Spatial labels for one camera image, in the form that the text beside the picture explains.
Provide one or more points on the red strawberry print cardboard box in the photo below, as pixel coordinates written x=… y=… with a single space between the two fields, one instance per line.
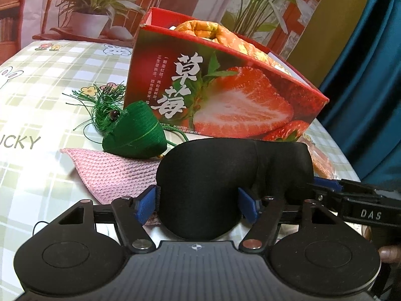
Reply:
x=219 y=100

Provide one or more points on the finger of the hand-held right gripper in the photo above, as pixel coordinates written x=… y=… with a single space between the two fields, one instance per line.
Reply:
x=329 y=197

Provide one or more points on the orange quilted cloth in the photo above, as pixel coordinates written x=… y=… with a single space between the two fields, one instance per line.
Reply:
x=203 y=28

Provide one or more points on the pink knitted cloth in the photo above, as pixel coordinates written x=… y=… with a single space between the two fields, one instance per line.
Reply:
x=119 y=175

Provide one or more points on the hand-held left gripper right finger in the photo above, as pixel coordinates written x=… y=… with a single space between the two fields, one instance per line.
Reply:
x=249 y=205

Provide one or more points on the person's right hand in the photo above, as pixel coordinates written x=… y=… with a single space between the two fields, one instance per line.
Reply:
x=390 y=254

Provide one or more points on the black eye mask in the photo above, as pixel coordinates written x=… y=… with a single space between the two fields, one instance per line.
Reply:
x=219 y=178

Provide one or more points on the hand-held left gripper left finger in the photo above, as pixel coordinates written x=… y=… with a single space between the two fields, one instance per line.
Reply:
x=144 y=205

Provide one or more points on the green tasselled zongzi sachet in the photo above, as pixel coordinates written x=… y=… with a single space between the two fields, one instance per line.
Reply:
x=134 y=128

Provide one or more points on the teal curtain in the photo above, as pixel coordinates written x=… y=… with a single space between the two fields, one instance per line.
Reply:
x=369 y=69

